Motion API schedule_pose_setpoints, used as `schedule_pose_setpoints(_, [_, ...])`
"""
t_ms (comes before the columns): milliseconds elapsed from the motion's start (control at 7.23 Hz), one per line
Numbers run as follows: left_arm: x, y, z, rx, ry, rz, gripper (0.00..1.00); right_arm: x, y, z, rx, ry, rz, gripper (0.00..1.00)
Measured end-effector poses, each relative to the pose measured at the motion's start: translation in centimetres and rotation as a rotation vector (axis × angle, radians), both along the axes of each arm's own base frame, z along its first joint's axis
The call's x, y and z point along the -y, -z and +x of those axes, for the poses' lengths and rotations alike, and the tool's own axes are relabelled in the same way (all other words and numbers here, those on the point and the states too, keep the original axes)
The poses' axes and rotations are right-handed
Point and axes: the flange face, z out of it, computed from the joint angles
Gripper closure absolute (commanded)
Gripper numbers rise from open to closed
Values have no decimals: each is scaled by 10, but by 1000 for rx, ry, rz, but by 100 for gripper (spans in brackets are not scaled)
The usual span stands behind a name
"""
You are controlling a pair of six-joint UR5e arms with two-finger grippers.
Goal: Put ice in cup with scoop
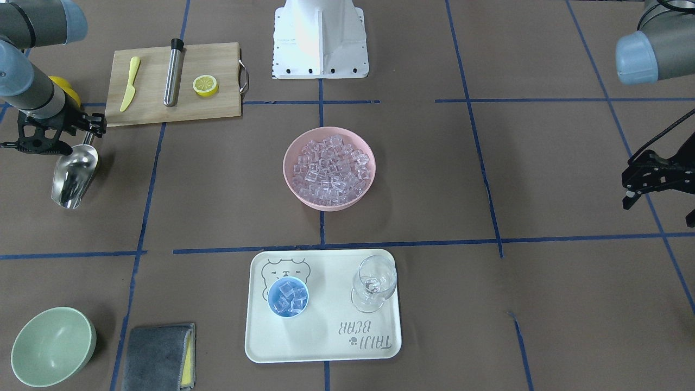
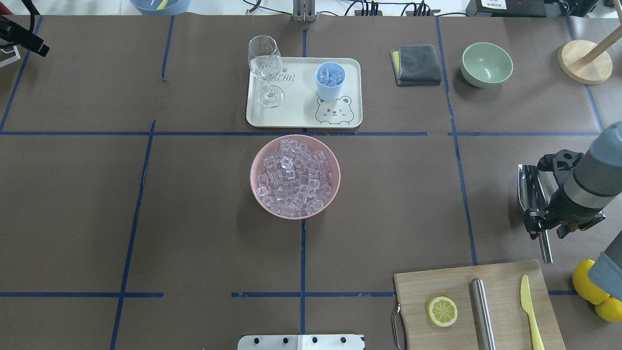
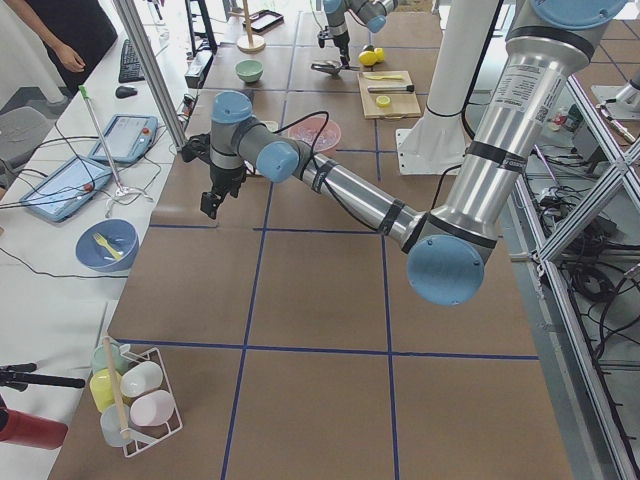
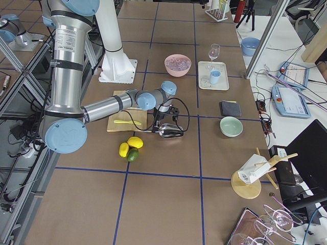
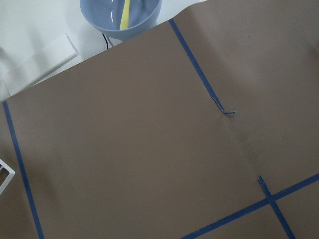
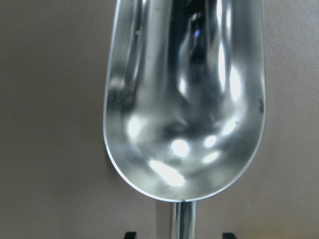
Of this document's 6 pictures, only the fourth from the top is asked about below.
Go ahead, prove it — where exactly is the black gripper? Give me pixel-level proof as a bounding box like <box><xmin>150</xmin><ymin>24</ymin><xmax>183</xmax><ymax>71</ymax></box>
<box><xmin>152</xmin><ymin>105</ymin><xmax>179</xmax><ymax>133</ymax></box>

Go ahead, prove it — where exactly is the steel ice scoop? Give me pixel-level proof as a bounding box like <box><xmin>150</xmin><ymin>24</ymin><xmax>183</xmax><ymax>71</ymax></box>
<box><xmin>144</xmin><ymin>123</ymin><xmax>184</xmax><ymax>139</ymax></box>

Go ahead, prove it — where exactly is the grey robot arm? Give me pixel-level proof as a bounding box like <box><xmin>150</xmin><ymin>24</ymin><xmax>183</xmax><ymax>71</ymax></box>
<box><xmin>39</xmin><ymin>1</ymin><xmax>177</xmax><ymax>154</ymax></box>

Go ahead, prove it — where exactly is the clear ice cubes pile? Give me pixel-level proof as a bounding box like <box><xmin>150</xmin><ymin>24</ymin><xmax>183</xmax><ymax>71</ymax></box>
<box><xmin>165</xmin><ymin>57</ymin><xmax>191</xmax><ymax>71</ymax></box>

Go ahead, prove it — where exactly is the light blue plastic cup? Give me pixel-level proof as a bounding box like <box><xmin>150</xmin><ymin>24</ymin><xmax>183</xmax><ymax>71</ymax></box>
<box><xmin>209</xmin><ymin>69</ymin><xmax>221</xmax><ymax>85</ymax></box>

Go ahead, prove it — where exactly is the yellow plastic knife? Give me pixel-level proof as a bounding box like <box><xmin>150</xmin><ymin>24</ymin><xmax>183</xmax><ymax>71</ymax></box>
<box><xmin>113</xmin><ymin>119</ymin><xmax>142</xmax><ymax>126</ymax></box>

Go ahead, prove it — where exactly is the wooden cutting board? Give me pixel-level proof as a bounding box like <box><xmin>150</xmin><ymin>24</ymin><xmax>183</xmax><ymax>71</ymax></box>
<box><xmin>106</xmin><ymin>90</ymin><xmax>148</xmax><ymax>133</ymax></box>

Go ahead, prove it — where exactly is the whole yellow lemon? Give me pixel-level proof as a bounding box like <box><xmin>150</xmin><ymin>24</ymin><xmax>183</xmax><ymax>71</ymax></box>
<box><xmin>127</xmin><ymin>136</ymin><xmax>144</xmax><ymax>149</ymax></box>

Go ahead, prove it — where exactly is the green lime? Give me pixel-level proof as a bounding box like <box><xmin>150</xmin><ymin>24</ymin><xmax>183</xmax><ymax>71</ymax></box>
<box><xmin>126</xmin><ymin>148</ymin><xmax>139</xmax><ymax>162</ymax></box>

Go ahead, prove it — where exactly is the pink bowl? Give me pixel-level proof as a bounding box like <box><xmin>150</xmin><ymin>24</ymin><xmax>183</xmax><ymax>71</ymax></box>
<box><xmin>164</xmin><ymin>54</ymin><xmax>192</xmax><ymax>77</ymax></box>

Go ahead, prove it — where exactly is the cream bear tray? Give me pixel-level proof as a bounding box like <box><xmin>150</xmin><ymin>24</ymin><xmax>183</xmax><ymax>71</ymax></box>
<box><xmin>198</xmin><ymin>61</ymin><xmax>229</xmax><ymax>91</ymax></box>

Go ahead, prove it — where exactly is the grey folded cloth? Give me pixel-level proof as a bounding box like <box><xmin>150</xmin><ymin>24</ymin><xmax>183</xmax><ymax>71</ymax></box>
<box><xmin>219</xmin><ymin>101</ymin><xmax>242</xmax><ymax>116</ymax></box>

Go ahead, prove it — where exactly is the green ceramic bowl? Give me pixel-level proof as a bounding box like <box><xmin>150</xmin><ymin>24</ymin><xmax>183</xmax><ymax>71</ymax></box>
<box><xmin>220</xmin><ymin>116</ymin><xmax>243</xmax><ymax>137</ymax></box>

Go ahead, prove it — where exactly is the clear wine glass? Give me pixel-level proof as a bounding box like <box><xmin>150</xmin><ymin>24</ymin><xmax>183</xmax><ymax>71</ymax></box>
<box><xmin>206</xmin><ymin>43</ymin><xmax>220</xmax><ymax>69</ymax></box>

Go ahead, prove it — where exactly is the black power strip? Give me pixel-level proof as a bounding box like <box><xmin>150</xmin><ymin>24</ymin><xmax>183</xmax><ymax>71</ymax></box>
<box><xmin>255</xmin><ymin>100</ymin><xmax>272</xmax><ymax>136</ymax></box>

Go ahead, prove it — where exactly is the white carton on stand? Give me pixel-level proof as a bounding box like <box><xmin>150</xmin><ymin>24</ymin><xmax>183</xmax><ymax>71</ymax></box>
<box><xmin>238</xmin><ymin>154</ymin><xmax>270</xmax><ymax>184</ymax></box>

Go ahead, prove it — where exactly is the blue bowl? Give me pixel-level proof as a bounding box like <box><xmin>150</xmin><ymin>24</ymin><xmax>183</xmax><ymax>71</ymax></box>
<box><xmin>241</xmin><ymin>37</ymin><xmax>260</xmax><ymax>57</ymax></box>

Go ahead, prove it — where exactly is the wooden mug tree stand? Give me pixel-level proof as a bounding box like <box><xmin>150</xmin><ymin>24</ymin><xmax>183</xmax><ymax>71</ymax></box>
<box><xmin>231</xmin><ymin>148</ymin><xmax>298</xmax><ymax>199</ymax></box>

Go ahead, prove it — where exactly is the blue teach pendant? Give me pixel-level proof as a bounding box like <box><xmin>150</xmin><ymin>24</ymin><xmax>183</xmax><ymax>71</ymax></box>
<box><xmin>272</xmin><ymin>85</ymin><xmax>311</xmax><ymax>118</ymax></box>
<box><xmin>277</xmin><ymin>61</ymin><xmax>309</xmax><ymax>90</ymax></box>

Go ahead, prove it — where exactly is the black tripod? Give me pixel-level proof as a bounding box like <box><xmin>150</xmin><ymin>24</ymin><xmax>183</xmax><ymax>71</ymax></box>
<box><xmin>236</xmin><ymin>0</ymin><xmax>255</xmax><ymax>31</ymax></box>

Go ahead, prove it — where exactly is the black laptop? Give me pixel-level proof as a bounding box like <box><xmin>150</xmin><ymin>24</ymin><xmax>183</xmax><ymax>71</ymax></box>
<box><xmin>269</xmin><ymin>119</ymin><xmax>326</xmax><ymax>210</ymax></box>

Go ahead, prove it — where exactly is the upturned wine glass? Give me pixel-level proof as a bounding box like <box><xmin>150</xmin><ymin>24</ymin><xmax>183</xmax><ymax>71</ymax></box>
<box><xmin>254</xmin><ymin>192</ymin><xmax>303</xmax><ymax>244</ymax></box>

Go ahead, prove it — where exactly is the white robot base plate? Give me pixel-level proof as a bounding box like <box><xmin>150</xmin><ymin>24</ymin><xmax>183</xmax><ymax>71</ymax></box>
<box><xmin>99</xmin><ymin>57</ymin><xmax>137</xmax><ymax>84</ymax></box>

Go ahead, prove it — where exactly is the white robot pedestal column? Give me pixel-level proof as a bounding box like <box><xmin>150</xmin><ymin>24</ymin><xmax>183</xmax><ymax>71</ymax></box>
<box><xmin>96</xmin><ymin>0</ymin><xmax>123</xmax><ymax>53</ymax></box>

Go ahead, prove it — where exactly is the white wire rack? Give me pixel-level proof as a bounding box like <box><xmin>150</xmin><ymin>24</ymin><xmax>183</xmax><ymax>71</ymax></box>
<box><xmin>205</xmin><ymin>0</ymin><xmax>230</xmax><ymax>22</ymax></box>

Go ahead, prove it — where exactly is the aluminium camera post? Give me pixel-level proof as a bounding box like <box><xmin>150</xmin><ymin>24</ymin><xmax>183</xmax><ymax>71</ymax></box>
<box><xmin>245</xmin><ymin>0</ymin><xmax>290</xmax><ymax>79</ymax></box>

